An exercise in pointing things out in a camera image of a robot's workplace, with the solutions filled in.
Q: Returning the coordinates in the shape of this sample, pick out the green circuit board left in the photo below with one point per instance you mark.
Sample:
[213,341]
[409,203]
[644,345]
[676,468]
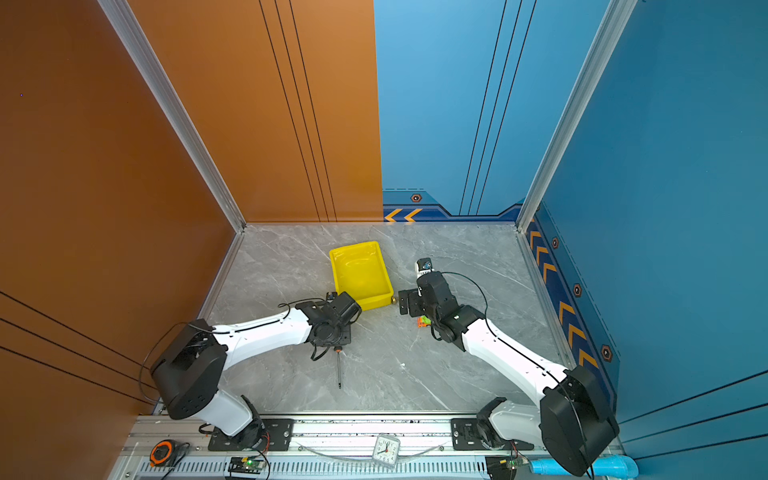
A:
[248,467]

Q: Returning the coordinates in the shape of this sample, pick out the white analog clock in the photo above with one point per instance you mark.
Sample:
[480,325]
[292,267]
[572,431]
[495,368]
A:
[386,451]

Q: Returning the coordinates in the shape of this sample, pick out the orange black handled screwdriver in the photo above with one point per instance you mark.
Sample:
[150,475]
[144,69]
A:
[338,354]

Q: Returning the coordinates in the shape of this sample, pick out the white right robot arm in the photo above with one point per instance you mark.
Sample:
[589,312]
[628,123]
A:
[569,414]

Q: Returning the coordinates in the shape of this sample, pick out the circuit board right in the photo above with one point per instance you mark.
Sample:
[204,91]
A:
[511,464]

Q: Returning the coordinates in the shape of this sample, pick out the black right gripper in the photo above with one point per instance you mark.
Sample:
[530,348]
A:
[413,297]

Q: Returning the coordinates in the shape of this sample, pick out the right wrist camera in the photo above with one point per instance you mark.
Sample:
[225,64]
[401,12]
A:
[424,266]

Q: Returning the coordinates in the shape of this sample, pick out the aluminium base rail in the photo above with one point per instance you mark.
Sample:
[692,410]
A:
[434,445]

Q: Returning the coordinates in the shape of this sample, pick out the orange black tape measure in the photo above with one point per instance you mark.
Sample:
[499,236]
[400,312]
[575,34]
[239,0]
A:
[163,453]

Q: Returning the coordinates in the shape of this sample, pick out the aluminium corner post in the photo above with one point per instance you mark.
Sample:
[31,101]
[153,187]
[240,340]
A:
[130,33]
[601,50]

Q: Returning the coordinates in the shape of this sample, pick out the small green orange toy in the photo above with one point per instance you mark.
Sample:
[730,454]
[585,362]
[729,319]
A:
[423,322]

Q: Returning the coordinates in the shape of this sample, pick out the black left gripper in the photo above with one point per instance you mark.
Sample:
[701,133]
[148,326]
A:
[347,339]

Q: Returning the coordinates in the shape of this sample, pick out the aluminium corner post right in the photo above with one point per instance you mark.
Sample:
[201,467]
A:
[601,50]

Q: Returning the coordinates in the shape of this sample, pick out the yellow plastic bin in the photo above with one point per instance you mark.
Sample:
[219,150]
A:
[360,271]

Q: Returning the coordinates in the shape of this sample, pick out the aluminium corner post left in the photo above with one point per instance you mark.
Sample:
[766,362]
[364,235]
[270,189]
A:
[130,33]

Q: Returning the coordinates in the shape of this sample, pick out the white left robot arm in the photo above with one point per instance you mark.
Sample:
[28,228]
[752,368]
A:
[188,373]

